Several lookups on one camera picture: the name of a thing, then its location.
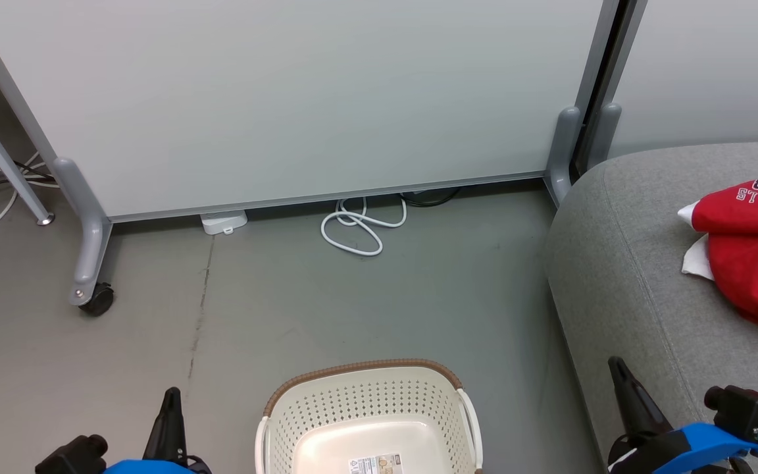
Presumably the grey metal table leg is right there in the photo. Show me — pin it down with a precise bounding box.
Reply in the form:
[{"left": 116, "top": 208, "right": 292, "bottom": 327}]
[{"left": 0, "top": 82, "right": 56, "bottom": 226}]

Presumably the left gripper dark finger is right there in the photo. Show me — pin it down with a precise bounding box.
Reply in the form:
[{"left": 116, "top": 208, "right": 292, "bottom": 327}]
[{"left": 144, "top": 387, "right": 186, "bottom": 461}]

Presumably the white coiled cable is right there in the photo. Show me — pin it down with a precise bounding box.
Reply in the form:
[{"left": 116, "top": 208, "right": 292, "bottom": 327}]
[{"left": 321, "top": 196, "right": 408, "bottom": 256}]

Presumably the narrow white partition panel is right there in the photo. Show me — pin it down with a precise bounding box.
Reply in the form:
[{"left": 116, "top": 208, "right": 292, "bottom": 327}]
[{"left": 606, "top": 0, "right": 758, "bottom": 159}]

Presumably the grey partition foot with caster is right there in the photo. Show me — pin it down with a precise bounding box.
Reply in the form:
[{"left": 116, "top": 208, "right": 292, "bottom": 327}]
[{"left": 53, "top": 158, "right": 113, "bottom": 307}]

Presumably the cream perforated laundry basket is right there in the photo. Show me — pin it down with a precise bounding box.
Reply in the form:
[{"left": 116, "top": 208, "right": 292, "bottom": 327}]
[{"left": 255, "top": 359, "right": 484, "bottom": 474}]

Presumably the grey fabric sofa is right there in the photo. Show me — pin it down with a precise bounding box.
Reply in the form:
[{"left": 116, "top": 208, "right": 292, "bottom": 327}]
[{"left": 543, "top": 140, "right": 758, "bottom": 474}]

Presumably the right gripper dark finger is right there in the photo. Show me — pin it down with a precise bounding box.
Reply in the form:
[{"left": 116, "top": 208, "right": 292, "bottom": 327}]
[{"left": 608, "top": 357, "right": 669, "bottom": 440}]

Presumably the grey partition foot post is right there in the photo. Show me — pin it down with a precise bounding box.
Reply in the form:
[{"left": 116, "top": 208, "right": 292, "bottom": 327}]
[
  {"left": 545, "top": 107, "right": 580, "bottom": 206},
  {"left": 586, "top": 102, "right": 622, "bottom": 173}
]

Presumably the paper label sticker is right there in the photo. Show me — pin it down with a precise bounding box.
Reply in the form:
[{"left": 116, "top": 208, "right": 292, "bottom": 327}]
[{"left": 348, "top": 454, "right": 403, "bottom": 474}]

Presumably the white power adapter box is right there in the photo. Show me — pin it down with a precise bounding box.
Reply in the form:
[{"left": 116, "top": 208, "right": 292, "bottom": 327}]
[{"left": 200, "top": 211, "right": 248, "bottom": 236}]

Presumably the black caster wheel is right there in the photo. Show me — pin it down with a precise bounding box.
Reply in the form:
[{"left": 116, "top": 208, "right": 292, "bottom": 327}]
[{"left": 80, "top": 283, "right": 115, "bottom": 315}]

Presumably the black cable under partition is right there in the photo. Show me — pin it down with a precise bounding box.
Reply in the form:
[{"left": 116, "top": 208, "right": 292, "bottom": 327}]
[{"left": 400, "top": 188, "right": 462, "bottom": 208}]

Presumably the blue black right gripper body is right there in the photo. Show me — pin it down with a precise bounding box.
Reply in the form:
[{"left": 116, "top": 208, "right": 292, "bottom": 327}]
[{"left": 608, "top": 423, "right": 758, "bottom": 474}]

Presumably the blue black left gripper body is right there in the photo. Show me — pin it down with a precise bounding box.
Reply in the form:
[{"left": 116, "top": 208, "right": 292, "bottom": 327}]
[{"left": 99, "top": 459, "right": 195, "bottom": 474}]

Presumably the wide white partition panel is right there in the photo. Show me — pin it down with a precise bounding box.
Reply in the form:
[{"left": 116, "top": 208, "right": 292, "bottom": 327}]
[{"left": 0, "top": 0, "right": 620, "bottom": 223}]

